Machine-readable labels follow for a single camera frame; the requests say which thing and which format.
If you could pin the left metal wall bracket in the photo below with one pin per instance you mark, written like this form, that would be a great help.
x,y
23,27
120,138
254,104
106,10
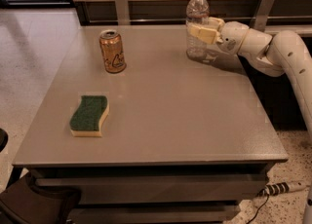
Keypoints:
x,y
122,12

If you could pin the white power strip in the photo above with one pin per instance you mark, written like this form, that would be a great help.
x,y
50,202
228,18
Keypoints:
x,y
281,188

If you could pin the clear plastic water bottle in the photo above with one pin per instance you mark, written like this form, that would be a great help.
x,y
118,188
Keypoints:
x,y
197,13

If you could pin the right metal wall bracket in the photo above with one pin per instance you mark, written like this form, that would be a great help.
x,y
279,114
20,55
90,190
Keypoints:
x,y
261,15

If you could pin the green and yellow sponge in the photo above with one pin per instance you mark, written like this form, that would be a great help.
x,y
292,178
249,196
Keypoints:
x,y
89,117

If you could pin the grey table drawer unit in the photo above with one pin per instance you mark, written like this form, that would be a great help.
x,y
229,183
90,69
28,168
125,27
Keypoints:
x,y
156,195

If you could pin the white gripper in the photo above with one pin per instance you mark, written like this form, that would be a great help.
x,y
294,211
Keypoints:
x,y
231,38

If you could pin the gold soda can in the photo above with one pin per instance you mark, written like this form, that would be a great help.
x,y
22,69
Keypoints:
x,y
111,46

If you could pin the grey side counter ledge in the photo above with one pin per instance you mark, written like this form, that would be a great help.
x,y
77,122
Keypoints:
x,y
304,30

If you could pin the metal wall bracket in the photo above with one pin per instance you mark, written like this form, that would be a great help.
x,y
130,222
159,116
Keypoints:
x,y
261,15
122,12

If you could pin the dark brown chair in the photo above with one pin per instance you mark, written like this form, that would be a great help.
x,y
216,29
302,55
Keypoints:
x,y
23,202

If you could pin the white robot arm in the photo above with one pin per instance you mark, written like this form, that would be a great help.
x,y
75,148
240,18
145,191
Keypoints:
x,y
283,53

